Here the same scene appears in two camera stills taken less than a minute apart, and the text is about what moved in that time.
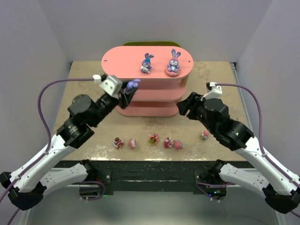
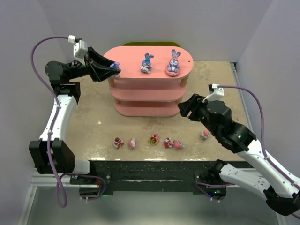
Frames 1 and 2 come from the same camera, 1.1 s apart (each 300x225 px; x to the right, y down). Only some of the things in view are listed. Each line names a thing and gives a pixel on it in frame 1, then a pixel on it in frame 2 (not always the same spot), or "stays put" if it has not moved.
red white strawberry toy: x=118 y=142 stays put
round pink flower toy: x=154 y=138 stays put
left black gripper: x=123 y=98 to x=88 y=64
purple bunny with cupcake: x=133 y=84 to x=115 y=65
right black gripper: x=190 y=108 stays put
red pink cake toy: x=167 y=143 stays put
